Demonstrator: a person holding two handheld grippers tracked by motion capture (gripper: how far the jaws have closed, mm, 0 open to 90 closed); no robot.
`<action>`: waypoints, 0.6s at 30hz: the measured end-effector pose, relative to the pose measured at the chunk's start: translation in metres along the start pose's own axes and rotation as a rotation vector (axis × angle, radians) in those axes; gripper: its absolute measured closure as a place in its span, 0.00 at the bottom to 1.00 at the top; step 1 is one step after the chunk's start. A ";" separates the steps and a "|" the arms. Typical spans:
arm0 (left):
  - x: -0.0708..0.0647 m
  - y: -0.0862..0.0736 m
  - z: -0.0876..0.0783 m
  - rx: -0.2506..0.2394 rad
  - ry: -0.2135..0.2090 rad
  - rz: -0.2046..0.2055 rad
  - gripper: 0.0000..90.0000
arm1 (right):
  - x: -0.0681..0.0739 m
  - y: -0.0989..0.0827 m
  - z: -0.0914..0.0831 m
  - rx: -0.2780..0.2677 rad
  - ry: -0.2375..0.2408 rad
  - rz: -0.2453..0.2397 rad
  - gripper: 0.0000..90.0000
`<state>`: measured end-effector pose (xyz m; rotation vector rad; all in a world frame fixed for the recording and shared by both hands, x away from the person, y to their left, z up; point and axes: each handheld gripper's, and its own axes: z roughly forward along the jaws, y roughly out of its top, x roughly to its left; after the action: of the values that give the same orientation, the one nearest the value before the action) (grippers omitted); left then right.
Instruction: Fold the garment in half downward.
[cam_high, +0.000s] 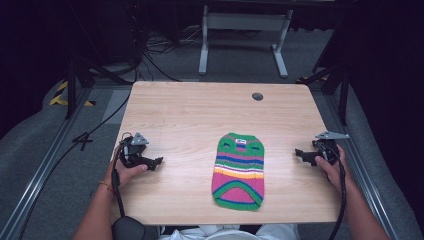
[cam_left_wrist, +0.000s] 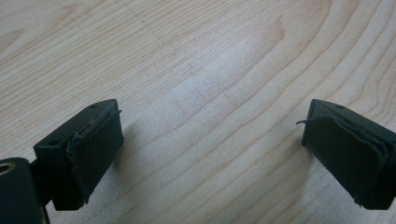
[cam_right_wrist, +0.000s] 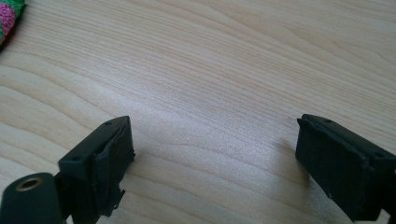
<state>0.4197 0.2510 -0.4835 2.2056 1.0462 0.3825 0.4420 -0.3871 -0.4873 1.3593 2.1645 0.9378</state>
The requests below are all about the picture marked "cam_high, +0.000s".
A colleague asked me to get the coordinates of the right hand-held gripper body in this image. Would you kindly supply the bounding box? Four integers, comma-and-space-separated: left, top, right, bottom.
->
311, 130, 351, 165

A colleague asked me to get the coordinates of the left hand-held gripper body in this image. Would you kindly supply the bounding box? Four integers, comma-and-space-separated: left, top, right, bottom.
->
118, 132, 150, 169

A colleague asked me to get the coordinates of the striped knitted pet sweater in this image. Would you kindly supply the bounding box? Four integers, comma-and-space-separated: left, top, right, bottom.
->
211, 132, 266, 212

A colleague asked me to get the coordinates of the person's left hand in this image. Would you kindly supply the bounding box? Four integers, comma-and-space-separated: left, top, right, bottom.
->
105, 146, 149, 190

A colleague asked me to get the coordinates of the person's right hand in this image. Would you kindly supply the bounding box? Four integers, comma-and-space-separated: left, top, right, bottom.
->
314, 143, 349, 195

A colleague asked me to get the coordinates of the black metal stand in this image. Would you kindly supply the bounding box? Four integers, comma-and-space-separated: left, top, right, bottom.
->
295, 61, 352, 127
63, 54, 135, 120

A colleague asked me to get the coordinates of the black round pad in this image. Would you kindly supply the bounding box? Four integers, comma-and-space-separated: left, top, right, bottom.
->
111, 215, 147, 240

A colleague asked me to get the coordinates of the yellow black hazard tape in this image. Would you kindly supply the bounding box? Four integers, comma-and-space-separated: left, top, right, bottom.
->
48, 80, 97, 108

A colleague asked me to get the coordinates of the person's white clothing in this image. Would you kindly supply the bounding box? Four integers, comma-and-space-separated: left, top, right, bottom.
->
158, 223, 301, 240

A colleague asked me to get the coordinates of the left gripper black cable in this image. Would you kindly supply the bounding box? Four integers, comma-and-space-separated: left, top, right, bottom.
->
111, 132, 135, 219

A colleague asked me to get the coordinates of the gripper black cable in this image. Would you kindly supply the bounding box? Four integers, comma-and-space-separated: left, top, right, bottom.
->
111, 132, 135, 219
319, 145, 349, 240

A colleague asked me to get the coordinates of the thin bracelet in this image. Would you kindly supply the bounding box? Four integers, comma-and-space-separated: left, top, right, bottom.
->
97, 180, 115, 193

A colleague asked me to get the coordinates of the aluminium floor rail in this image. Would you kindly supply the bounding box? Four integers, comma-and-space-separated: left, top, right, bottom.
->
320, 90, 403, 240
0, 87, 95, 240

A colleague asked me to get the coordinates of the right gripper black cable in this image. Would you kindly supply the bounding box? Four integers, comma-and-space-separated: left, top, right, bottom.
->
319, 145, 349, 240

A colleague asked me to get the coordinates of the long black floor cable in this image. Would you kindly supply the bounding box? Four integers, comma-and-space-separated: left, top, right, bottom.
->
17, 89, 133, 240

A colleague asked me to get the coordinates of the tangle of black cables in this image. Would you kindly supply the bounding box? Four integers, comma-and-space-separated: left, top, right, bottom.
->
130, 19, 204, 83

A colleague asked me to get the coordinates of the white metal table frame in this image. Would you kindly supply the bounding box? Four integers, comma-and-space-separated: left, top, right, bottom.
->
198, 4, 294, 79

